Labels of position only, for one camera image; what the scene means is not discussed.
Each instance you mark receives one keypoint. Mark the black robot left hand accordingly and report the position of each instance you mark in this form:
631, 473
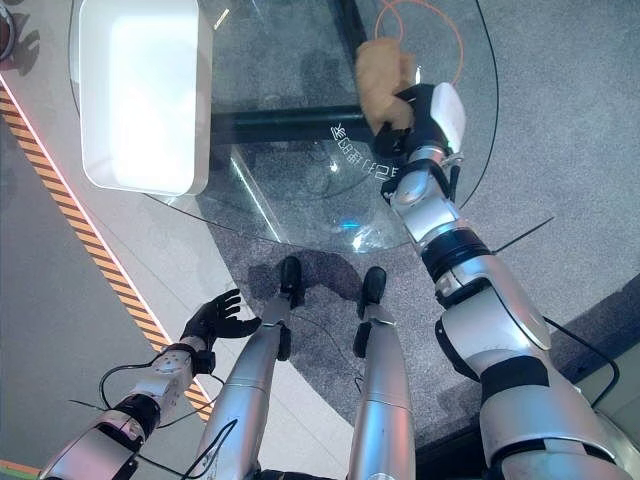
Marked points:
212, 320

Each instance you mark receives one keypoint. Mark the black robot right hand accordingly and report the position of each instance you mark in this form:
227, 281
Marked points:
430, 125

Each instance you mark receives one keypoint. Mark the tan fuzzy cloth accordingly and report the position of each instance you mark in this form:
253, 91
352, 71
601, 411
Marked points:
380, 75

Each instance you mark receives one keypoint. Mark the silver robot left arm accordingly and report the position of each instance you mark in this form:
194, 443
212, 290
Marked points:
110, 440

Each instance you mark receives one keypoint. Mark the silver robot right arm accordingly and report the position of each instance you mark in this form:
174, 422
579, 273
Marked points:
505, 325

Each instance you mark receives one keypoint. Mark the white rectangular basket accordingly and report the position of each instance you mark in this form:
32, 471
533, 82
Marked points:
140, 95

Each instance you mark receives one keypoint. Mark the silver robot left leg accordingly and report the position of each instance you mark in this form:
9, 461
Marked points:
250, 385

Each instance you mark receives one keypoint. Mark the silver robot leg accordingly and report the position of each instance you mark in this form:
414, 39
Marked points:
250, 385
382, 400

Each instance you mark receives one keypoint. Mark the round glass table top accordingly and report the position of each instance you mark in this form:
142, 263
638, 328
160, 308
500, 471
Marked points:
300, 195

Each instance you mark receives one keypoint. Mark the orange black striped floor tape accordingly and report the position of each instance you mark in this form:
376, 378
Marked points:
75, 215

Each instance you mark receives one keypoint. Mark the silver robot right leg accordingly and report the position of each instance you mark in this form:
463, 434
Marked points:
382, 400

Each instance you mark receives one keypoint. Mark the dark red round object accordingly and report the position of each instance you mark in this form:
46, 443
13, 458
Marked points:
12, 35

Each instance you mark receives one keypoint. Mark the black table base frame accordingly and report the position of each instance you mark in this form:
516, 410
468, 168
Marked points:
285, 127

